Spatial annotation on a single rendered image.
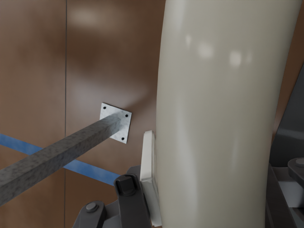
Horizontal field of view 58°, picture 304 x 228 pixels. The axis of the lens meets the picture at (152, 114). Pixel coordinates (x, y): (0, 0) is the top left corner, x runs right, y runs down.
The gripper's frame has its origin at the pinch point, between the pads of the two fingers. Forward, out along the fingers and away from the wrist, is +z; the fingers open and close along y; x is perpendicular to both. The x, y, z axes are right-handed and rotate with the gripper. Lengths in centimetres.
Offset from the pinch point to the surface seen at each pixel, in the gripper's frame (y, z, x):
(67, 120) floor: -67, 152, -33
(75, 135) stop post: -48, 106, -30
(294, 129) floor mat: 51, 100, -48
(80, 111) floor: -56, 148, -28
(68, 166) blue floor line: -77, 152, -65
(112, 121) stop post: -34, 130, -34
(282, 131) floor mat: 47, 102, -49
